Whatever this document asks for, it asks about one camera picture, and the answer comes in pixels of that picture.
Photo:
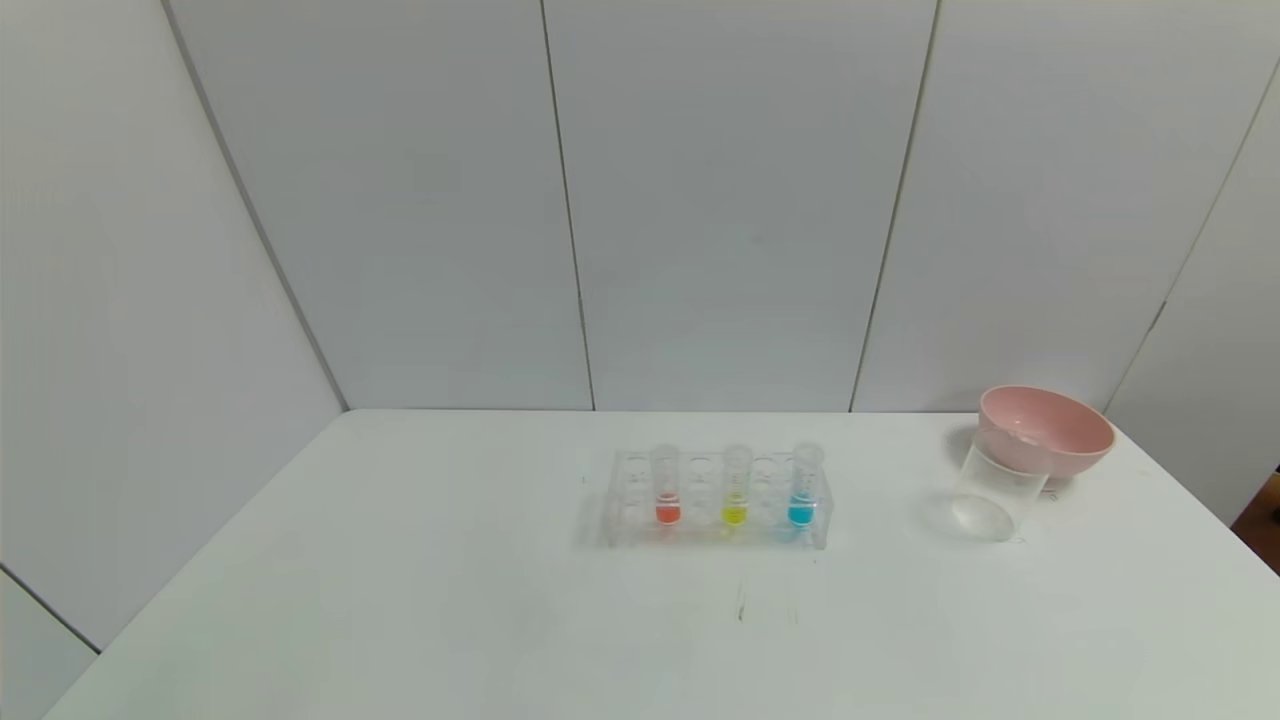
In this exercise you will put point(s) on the test tube with red pigment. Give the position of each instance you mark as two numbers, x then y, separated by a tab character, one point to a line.
667	510

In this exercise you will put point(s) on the test tube with yellow pigment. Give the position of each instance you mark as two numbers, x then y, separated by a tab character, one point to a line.
735	512

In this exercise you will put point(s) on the clear plastic test tube rack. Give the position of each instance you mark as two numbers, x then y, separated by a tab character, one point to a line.
700	535

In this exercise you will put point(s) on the test tube with blue pigment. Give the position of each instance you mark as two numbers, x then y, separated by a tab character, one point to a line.
801	512

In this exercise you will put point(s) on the clear plastic beaker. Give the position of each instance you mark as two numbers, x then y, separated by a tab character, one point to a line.
985	510

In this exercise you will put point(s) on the pink plastic bowl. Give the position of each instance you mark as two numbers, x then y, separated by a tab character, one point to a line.
1060	440

